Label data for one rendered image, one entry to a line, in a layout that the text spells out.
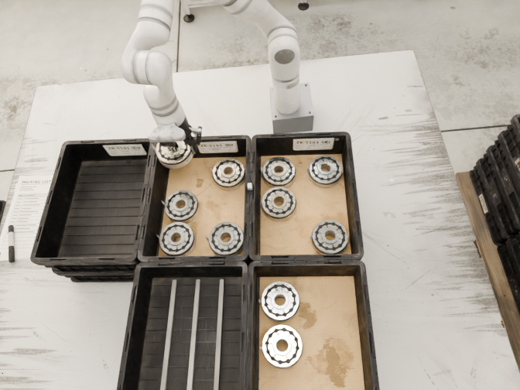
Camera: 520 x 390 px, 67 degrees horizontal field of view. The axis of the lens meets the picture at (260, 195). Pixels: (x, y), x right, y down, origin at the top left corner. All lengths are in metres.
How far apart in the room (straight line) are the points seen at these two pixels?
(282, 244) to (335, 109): 0.64
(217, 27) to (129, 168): 1.84
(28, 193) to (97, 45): 1.73
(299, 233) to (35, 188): 0.99
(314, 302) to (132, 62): 0.74
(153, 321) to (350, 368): 0.53
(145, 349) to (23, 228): 0.68
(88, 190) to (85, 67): 1.78
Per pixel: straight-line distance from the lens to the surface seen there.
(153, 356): 1.14
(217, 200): 1.22
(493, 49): 3.05
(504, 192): 1.95
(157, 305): 1.16
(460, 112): 2.62
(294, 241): 1.15
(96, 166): 1.42
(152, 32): 0.90
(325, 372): 1.09
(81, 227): 1.33
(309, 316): 1.10
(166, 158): 1.12
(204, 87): 1.67
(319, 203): 1.20
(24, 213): 1.62
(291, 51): 1.20
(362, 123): 1.54
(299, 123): 1.45
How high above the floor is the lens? 1.91
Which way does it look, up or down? 63 degrees down
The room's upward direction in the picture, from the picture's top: 9 degrees counter-clockwise
